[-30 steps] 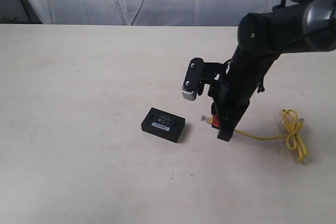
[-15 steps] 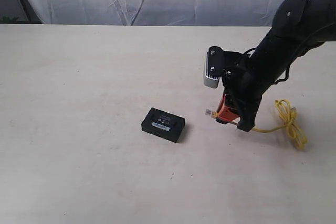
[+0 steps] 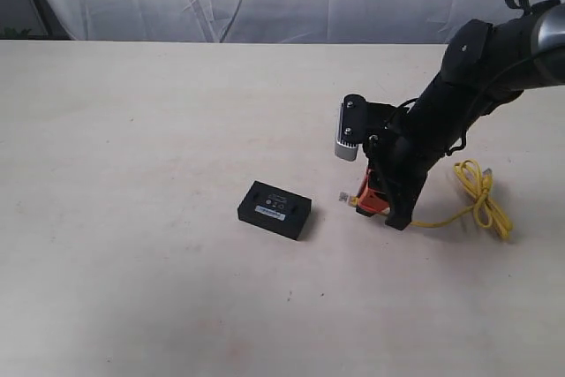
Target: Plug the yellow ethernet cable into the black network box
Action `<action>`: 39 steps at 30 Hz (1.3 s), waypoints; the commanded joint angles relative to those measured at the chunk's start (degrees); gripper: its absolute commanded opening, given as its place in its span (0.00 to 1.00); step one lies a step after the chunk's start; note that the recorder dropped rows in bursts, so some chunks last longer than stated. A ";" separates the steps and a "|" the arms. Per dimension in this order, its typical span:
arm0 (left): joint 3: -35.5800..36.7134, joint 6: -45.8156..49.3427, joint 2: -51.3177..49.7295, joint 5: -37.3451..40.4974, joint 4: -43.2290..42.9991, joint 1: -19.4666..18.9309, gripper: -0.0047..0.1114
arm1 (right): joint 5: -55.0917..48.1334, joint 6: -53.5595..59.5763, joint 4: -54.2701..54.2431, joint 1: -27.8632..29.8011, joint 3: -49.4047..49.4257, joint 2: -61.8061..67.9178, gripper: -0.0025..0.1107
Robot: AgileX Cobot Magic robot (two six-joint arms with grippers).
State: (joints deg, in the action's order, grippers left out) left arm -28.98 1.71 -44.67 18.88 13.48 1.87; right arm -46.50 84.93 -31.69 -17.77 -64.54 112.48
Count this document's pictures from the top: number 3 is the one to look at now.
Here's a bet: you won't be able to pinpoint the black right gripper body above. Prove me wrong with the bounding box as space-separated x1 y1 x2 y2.
363 102 437 230

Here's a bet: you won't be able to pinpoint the yellow ethernet cable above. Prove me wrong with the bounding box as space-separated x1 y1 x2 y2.
337 158 515 243

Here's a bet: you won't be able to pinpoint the small black network box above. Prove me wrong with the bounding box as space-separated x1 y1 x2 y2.
237 181 312 240

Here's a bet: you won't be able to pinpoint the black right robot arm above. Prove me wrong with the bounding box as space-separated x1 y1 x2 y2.
364 0 564 230

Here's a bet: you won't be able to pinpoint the green plant leaves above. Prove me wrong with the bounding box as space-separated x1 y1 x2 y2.
0 26 32 40

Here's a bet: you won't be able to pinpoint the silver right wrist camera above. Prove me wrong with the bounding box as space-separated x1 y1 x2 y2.
335 94 367 162

